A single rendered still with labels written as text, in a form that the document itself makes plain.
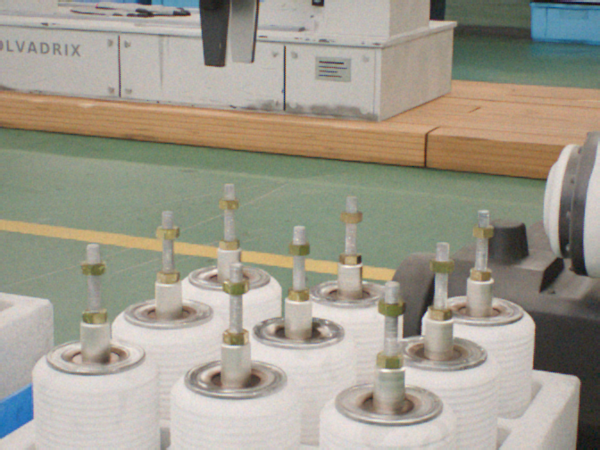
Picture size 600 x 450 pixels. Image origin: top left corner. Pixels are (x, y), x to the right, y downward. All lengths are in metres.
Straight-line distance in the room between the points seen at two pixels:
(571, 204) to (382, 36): 1.93
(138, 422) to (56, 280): 1.14
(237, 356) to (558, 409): 0.31
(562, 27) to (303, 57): 2.65
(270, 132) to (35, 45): 0.72
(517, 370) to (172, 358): 0.29
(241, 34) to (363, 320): 0.28
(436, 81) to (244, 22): 2.33
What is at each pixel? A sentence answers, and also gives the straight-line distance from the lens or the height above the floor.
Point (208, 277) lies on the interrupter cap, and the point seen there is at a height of 0.25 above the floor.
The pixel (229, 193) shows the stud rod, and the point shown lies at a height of 0.33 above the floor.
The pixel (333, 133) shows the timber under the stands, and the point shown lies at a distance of 3.10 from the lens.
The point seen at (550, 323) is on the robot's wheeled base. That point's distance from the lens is 1.44.
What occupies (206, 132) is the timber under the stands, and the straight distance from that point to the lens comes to 3.23.
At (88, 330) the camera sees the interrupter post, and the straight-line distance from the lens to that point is 1.03.
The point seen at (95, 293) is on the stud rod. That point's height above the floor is 0.30.
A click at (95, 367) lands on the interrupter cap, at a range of 1.02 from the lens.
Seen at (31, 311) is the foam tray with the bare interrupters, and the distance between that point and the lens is 1.41.
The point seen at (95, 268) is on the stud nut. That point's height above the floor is 0.32.
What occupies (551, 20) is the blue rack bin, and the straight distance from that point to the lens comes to 5.71.
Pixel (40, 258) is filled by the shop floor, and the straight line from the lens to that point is 2.29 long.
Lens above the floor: 0.60
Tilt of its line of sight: 14 degrees down
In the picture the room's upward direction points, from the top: 1 degrees clockwise
